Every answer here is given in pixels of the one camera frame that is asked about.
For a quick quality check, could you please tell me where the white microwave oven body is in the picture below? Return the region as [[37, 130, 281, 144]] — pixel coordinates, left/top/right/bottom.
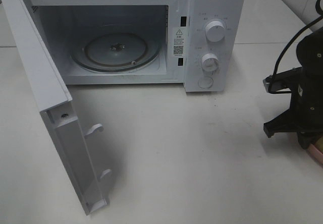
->
[[31, 0, 244, 92]]

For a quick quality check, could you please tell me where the white microwave door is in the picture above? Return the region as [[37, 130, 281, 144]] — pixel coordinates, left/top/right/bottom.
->
[[2, 0, 108, 215]]

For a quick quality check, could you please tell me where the upper white power knob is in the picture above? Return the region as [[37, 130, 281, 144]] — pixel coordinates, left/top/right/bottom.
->
[[205, 19, 227, 42]]

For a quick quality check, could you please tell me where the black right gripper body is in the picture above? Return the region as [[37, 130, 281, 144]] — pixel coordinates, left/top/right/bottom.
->
[[289, 67, 322, 149]]

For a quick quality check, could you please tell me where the pink round plate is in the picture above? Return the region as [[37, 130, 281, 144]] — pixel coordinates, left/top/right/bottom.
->
[[307, 144, 323, 164]]

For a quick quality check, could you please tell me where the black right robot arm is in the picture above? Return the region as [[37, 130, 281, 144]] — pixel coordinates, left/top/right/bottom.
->
[[263, 29, 322, 149]]

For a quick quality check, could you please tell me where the white warning label sticker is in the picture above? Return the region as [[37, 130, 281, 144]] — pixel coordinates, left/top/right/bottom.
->
[[172, 27, 188, 57]]

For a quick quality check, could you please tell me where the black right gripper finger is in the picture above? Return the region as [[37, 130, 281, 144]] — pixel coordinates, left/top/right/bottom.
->
[[263, 109, 299, 138]]

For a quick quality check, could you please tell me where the lower white timer knob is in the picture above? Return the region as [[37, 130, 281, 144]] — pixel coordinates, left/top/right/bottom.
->
[[201, 53, 219, 72]]

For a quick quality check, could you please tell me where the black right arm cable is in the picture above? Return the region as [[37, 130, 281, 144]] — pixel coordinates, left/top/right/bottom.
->
[[270, 0, 323, 80]]

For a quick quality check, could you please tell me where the round white door button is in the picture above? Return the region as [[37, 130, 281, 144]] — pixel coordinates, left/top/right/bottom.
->
[[198, 77, 213, 89]]

